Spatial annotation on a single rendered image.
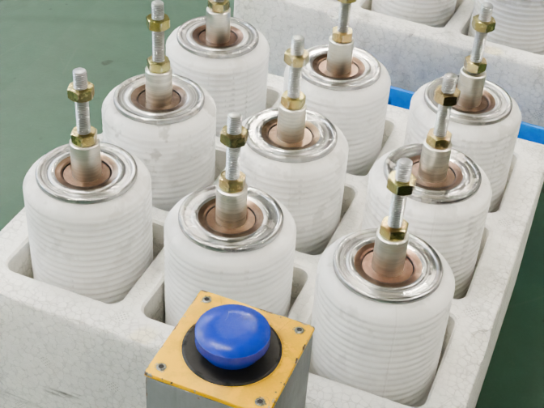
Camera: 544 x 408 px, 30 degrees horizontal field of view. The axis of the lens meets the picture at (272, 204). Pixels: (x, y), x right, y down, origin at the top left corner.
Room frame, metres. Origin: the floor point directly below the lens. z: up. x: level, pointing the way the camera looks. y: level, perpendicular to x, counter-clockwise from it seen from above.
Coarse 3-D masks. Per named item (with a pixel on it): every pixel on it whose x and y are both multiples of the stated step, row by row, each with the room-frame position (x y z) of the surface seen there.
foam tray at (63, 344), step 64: (512, 192) 0.72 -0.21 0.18; (0, 256) 0.59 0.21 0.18; (320, 256) 0.61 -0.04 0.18; (512, 256) 0.63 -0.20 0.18; (0, 320) 0.55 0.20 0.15; (64, 320) 0.53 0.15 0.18; (128, 320) 0.53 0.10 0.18; (448, 320) 0.56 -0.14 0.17; (0, 384) 0.55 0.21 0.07; (64, 384) 0.53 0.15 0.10; (128, 384) 0.51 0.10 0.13; (320, 384) 0.48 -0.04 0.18; (448, 384) 0.49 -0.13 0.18
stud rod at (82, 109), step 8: (80, 72) 0.60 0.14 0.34; (80, 80) 0.60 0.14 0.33; (80, 88) 0.60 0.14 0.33; (80, 104) 0.60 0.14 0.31; (88, 104) 0.61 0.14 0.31; (80, 112) 0.60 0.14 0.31; (88, 112) 0.61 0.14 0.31; (80, 120) 0.60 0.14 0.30; (88, 120) 0.61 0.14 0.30; (80, 128) 0.60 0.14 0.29; (88, 128) 0.61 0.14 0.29
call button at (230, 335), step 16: (224, 304) 0.40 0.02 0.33; (208, 320) 0.38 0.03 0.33; (224, 320) 0.38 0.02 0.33; (240, 320) 0.38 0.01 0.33; (256, 320) 0.39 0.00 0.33; (208, 336) 0.37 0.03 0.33; (224, 336) 0.37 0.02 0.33; (240, 336) 0.37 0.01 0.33; (256, 336) 0.37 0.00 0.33; (208, 352) 0.36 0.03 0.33; (224, 352) 0.36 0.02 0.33; (240, 352) 0.36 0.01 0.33; (256, 352) 0.36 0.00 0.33; (224, 368) 0.36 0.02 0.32; (240, 368) 0.36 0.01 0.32
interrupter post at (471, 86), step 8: (464, 72) 0.74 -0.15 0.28; (464, 80) 0.74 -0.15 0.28; (472, 80) 0.74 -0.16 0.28; (480, 80) 0.74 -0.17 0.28; (464, 88) 0.74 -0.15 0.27; (472, 88) 0.74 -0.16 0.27; (480, 88) 0.74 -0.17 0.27; (464, 96) 0.74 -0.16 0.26; (472, 96) 0.74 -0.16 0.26; (480, 96) 0.74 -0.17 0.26; (464, 104) 0.74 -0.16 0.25; (472, 104) 0.74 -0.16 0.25
